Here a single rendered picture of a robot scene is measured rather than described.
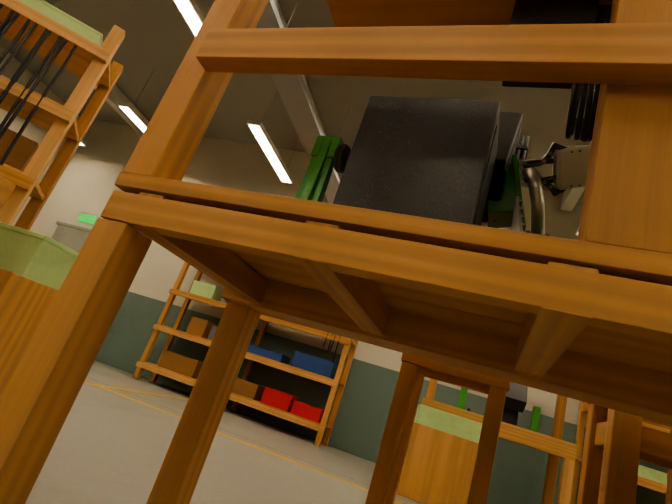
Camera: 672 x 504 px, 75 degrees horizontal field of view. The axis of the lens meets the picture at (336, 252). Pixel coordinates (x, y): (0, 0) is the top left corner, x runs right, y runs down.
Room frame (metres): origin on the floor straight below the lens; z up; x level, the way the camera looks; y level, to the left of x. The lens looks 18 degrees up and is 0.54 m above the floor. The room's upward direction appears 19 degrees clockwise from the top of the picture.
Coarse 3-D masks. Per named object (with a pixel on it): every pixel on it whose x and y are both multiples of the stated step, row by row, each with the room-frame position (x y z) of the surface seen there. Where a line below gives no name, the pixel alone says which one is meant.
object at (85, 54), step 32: (0, 0) 2.15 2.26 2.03; (32, 0) 2.28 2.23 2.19; (0, 32) 2.56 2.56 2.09; (32, 32) 2.44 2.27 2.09; (64, 32) 2.28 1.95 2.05; (96, 32) 2.41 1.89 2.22; (64, 64) 2.31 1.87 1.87; (96, 64) 2.39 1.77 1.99; (0, 96) 2.24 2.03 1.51; (32, 96) 2.29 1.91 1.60; (96, 96) 2.79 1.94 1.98; (0, 128) 2.28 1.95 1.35; (64, 128) 2.41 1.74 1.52; (0, 160) 2.41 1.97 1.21; (32, 160) 2.39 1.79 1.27; (64, 160) 2.80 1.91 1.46; (32, 192) 2.68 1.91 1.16; (32, 224) 2.87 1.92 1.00
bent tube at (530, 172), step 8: (520, 168) 0.96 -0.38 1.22; (528, 168) 0.92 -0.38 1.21; (520, 176) 0.97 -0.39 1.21; (528, 176) 0.89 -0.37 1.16; (536, 176) 0.88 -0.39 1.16; (528, 184) 0.89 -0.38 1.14; (536, 184) 0.87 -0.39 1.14; (536, 192) 0.87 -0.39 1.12; (536, 200) 0.87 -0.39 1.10; (536, 208) 0.88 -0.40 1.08; (544, 208) 0.88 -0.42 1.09; (536, 216) 0.89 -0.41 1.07; (544, 216) 0.89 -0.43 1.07; (536, 224) 0.90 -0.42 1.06; (544, 224) 0.90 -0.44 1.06; (536, 232) 0.91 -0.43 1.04; (544, 232) 0.91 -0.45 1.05
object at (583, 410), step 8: (584, 408) 5.57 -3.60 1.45; (584, 416) 5.57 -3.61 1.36; (584, 424) 5.56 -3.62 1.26; (648, 424) 5.00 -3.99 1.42; (656, 424) 5.03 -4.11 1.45; (576, 432) 5.64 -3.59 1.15; (576, 440) 5.60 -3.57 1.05; (576, 456) 5.58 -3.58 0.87; (576, 464) 5.57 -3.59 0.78; (576, 472) 5.57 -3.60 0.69; (640, 472) 5.04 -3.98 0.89; (648, 472) 5.02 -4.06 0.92; (656, 472) 5.00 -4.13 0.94; (576, 480) 5.57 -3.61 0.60; (640, 480) 4.97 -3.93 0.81; (648, 480) 4.98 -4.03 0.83; (656, 480) 5.00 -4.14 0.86; (664, 480) 4.98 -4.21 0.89; (576, 488) 5.56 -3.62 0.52; (648, 488) 4.96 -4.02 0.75; (656, 488) 4.92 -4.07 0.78; (664, 488) 4.90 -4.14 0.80
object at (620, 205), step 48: (240, 0) 0.94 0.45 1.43; (624, 0) 0.59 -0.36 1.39; (192, 48) 0.97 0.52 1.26; (192, 96) 0.94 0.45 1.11; (624, 96) 0.58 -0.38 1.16; (144, 144) 0.97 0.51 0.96; (192, 144) 1.00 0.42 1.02; (624, 144) 0.58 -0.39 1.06; (624, 192) 0.58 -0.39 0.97; (624, 240) 0.58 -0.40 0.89
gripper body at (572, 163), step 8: (560, 152) 0.88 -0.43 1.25; (568, 152) 0.87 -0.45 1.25; (576, 152) 0.87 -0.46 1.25; (584, 152) 0.86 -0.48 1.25; (560, 160) 0.89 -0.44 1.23; (568, 160) 0.88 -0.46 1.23; (576, 160) 0.88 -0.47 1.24; (584, 160) 0.87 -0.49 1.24; (560, 168) 0.90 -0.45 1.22; (568, 168) 0.89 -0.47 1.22; (576, 168) 0.89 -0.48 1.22; (584, 168) 0.88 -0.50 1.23; (560, 176) 0.91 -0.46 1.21; (568, 176) 0.90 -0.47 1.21; (576, 176) 0.90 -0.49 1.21; (584, 176) 0.89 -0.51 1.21; (560, 184) 0.92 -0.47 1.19; (568, 184) 0.92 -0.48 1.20; (576, 184) 0.91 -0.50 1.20; (584, 184) 0.90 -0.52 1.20
